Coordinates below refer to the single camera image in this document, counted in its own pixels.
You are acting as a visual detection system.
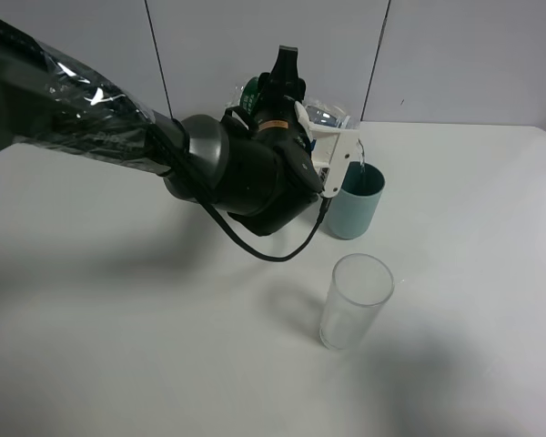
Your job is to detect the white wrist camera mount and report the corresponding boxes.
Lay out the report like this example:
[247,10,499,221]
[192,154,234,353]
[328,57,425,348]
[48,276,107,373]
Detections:
[294,98,359,198]

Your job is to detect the clear drinking glass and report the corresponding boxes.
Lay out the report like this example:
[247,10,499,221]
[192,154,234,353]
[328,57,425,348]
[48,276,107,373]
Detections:
[319,253,395,351]

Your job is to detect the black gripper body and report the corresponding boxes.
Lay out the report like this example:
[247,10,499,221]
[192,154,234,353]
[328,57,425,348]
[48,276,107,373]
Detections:
[163,102,324,237]

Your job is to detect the teal green plastic cup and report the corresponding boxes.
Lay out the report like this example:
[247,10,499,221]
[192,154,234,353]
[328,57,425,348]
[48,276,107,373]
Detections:
[325,162,386,239]

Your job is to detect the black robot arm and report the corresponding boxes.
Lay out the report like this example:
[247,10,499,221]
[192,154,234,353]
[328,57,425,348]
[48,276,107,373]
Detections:
[0,19,329,236]

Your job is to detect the clear bottle with green label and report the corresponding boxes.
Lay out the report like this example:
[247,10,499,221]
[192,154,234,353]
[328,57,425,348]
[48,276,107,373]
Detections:
[222,75,369,165]

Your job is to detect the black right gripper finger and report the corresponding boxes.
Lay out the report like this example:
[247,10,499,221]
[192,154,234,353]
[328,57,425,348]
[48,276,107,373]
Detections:
[257,46,307,114]

